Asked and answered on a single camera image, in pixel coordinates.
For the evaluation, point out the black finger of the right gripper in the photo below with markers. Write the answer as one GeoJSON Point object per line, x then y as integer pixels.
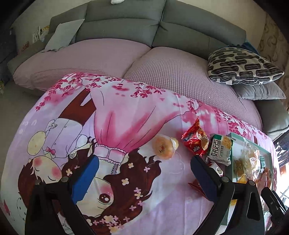
{"type": "Point", "coordinates": [276, 207]}

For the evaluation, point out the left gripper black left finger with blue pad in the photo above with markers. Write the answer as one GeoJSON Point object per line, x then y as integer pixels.
{"type": "Point", "coordinates": [42, 218]}

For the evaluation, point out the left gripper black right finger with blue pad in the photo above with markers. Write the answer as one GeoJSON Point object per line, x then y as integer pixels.
{"type": "Point", "coordinates": [247, 216]}

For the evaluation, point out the green edged pastry packet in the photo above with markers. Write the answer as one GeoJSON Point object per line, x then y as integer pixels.
{"type": "Point", "coordinates": [249, 162]}

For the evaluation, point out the white tray teal rim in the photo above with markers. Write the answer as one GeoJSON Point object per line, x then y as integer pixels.
{"type": "Point", "coordinates": [265, 157]}

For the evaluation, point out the red gold packet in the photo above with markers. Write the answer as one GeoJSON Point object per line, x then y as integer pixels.
{"type": "Point", "coordinates": [196, 186]}

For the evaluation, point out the red white small packet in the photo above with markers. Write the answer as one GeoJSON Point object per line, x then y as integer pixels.
{"type": "Point", "coordinates": [217, 168]}

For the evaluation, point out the green white cracker packet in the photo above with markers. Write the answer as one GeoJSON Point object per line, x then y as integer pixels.
{"type": "Point", "coordinates": [221, 149]}

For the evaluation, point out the red good luck snack packet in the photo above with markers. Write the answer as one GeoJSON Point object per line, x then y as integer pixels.
{"type": "Point", "coordinates": [195, 139]}

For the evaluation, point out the clear round bun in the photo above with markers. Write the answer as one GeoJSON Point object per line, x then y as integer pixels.
{"type": "Point", "coordinates": [164, 146]}

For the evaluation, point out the orange beige biscuit packet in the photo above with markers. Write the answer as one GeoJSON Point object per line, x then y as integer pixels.
{"type": "Point", "coordinates": [264, 179]}

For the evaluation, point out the yellow soft bread packet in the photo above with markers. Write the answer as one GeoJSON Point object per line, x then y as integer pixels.
{"type": "Point", "coordinates": [240, 186]}

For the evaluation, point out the black metal rack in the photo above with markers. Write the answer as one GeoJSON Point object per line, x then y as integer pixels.
{"type": "Point", "coordinates": [282, 149]}

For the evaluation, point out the pink cartoon print cloth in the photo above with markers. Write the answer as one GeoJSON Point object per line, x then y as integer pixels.
{"type": "Point", "coordinates": [134, 191]}

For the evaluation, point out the grey cushion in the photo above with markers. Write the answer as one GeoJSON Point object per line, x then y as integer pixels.
{"type": "Point", "coordinates": [268, 91]}

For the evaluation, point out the black white patterned pillow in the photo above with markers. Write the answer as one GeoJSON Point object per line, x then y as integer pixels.
{"type": "Point", "coordinates": [233, 66]}

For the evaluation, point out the pink waffle seat cover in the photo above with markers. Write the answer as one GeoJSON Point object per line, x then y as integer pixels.
{"type": "Point", "coordinates": [162, 67]}

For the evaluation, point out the beige patterned curtain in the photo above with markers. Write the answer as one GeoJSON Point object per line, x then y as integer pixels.
{"type": "Point", "coordinates": [274, 47]}

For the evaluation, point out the blue cloth behind pillow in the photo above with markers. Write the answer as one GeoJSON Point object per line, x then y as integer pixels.
{"type": "Point", "coordinates": [249, 47]}

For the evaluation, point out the light grey small pillow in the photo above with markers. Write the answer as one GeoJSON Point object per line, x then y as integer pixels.
{"type": "Point", "coordinates": [63, 35]}

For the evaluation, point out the grey white plush toy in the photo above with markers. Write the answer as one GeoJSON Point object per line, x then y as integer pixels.
{"type": "Point", "coordinates": [117, 1]}

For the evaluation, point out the grey sofa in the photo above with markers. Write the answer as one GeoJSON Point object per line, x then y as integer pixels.
{"type": "Point", "coordinates": [171, 24]}

